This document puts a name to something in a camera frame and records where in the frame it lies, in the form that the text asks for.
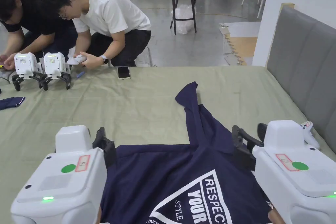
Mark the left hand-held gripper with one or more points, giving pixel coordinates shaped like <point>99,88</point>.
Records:
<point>60,179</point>

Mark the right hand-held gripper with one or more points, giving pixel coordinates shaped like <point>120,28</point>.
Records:
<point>294,182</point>

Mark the dark blue printed shirt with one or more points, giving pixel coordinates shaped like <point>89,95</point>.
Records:
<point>170,171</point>

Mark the person's right hand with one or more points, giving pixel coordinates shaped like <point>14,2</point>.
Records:
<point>271,217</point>

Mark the bed with pale green sheet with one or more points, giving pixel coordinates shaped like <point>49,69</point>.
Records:
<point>118,113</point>

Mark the white hand controller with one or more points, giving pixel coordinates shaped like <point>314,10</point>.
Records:
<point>311,137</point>

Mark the small blue pen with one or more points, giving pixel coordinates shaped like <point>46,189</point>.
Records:
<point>80,75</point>

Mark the smartphone with pale case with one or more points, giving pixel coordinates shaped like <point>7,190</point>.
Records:
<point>123,72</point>

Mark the grey padded headboard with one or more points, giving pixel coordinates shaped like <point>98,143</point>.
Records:
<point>307,69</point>

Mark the spare hand-held gripper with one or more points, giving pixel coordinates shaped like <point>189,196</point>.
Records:
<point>53,62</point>
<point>25,62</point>

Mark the flat cardboard sheet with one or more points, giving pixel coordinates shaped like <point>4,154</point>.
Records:
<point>242,43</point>

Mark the small dark blue cloth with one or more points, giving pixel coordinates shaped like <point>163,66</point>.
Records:
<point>10,102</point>

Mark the clear plastic bag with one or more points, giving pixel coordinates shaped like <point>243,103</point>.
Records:
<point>183,15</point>

